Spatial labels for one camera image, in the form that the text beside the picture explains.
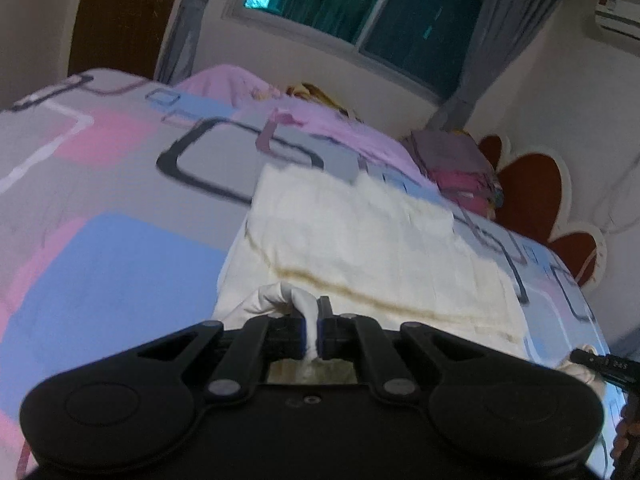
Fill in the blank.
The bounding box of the cream quilted jacket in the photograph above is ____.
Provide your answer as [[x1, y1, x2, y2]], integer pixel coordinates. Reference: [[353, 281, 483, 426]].
[[214, 165, 527, 358]]

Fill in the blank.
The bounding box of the pile of folded clothes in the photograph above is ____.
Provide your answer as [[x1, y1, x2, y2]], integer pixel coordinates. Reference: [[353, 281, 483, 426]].
[[401, 129, 503, 220]]

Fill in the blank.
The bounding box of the person right hand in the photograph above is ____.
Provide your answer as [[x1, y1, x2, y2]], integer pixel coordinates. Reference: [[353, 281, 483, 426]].
[[610, 394, 639, 465]]

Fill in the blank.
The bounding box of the red flower headboard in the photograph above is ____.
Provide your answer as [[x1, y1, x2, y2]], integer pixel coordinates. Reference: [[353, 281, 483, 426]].
[[478, 134, 608, 292]]

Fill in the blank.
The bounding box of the patterned grey blue bedspread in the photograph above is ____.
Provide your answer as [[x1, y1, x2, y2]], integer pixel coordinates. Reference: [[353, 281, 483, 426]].
[[0, 66, 632, 480]]

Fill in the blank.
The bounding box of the pink blanket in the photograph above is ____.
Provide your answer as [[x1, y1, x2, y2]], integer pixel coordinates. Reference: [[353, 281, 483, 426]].
[[175, 64, 438, 193]]

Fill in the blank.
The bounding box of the grey curtain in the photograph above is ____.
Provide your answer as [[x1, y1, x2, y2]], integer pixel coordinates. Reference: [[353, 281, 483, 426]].
[[155, 0, 209, 84], [426, 0, 561, 130]]

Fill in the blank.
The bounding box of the white air conditioner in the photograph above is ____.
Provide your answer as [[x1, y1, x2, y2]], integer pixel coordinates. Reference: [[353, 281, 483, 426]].
[[594, 0, 640, 40]]

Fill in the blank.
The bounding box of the dark wooden door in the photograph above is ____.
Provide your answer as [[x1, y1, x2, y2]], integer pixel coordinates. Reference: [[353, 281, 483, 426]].
[[67, 0, 175, 79]]

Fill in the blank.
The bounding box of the window with grey frame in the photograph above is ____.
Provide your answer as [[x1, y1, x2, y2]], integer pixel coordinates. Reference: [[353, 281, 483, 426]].
[[229, 0, 483, 101]]

